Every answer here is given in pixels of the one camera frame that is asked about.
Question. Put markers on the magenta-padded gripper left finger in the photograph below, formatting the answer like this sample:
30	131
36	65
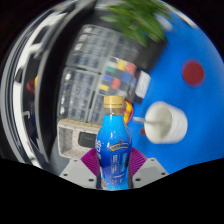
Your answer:
75	173

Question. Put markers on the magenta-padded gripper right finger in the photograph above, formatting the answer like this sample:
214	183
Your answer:
148	173

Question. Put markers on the blue drink bottle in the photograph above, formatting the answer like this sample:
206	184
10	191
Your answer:
114	150

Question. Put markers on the beige perforated tray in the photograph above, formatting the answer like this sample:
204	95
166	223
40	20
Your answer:
66	140

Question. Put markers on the black rectangular speaker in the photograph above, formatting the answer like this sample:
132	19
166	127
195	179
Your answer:
87	139

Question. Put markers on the white spoon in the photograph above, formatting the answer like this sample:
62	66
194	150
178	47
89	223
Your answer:
150	121

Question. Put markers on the yellow multimeter with red leads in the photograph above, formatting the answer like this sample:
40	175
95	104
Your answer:
128	111

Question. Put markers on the grey small-parts drawer cabinet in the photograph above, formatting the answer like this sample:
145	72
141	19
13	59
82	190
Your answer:
96	108
90	48
128	50
78	95

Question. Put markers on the black box with white label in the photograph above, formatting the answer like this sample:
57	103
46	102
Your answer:
141	85

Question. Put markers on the dark overhead workbench shelf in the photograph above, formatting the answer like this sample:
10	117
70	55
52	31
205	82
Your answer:
43	83

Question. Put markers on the drawer cabinet with coloured drawers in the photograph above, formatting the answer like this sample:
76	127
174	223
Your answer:
116	76

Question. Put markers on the flat round red coaster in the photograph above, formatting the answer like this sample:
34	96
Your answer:
193	73

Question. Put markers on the plain black box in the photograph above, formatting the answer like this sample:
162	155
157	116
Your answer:
155	55

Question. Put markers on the green potted plant, white pot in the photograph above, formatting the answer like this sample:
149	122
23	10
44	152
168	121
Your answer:
136	16

